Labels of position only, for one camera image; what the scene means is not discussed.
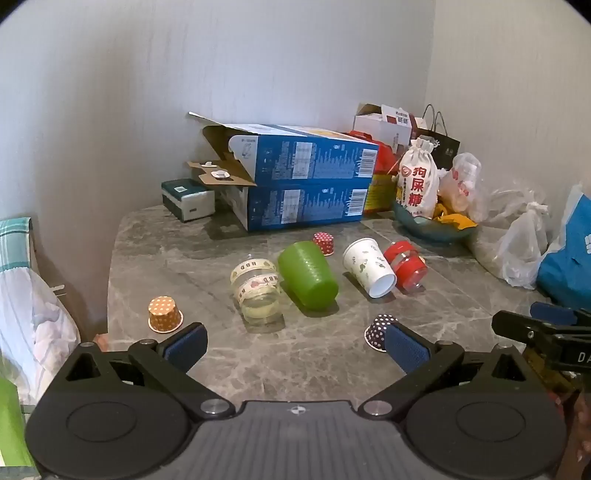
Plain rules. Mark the yellow red packet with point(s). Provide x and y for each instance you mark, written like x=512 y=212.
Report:
x=381 y=194

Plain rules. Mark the red glass cup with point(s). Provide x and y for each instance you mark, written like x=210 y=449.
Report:
x=405 y=266

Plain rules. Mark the green plastic cup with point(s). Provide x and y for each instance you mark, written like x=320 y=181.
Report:
x=307 y=279

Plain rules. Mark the orange snack packet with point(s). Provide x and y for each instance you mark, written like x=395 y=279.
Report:
x=457 y=220

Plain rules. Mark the clear glass cup with tape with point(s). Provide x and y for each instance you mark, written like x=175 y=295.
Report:
x=257 y=290

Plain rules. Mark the white plastic bag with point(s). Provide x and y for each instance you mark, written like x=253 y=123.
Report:
x=512 y=235

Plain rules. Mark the blue plastic bag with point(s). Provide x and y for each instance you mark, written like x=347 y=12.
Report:
x=570 y=258

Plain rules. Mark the green checked cloth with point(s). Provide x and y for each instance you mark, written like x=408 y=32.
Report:
x=16 y=242

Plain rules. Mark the upper blue cardboard box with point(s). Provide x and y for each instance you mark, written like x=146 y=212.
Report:
x=300 y=154

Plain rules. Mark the green white tissue box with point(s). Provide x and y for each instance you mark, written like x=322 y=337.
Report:
x=187 y=198

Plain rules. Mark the white printed paper cup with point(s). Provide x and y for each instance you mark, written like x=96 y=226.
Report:
x=367 y=268

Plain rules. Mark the teal bowl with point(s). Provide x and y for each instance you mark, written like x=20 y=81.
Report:
x=429 y=230

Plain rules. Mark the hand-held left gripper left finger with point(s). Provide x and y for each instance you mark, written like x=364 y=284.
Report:
x=187 y=347

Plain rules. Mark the clear plastic snack bag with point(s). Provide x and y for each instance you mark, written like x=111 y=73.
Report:
x=464 y=182

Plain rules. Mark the white striped cloth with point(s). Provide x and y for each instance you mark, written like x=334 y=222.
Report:
x=32 y=327

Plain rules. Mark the black paper bag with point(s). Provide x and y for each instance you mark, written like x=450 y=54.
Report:
x=443 y=145

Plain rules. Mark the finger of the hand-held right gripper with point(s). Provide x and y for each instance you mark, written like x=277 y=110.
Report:
x=551 y=313
x=517 y=325

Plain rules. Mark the red dotted paper cup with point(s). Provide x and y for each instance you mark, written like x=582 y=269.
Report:
x=323 y=242

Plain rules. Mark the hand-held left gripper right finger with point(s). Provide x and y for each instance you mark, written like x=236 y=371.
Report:
x=407 y=348

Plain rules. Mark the blue cardboard box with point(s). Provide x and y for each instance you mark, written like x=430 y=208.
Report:
x=300 y=205
x=300 y=154

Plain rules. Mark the green paper bag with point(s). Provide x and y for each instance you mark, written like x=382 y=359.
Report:
x=11 y=429

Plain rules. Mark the orange dotted paper cup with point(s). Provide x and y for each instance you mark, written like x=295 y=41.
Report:
x=164 y=314

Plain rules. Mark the red gift box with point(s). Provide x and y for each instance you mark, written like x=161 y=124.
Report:
x=383 y=150

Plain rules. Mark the white cardboard box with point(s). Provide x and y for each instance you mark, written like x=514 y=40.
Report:
x=383 y=122

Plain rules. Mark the dark blue dotted paper cup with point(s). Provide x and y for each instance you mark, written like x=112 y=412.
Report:
x=378 y=330

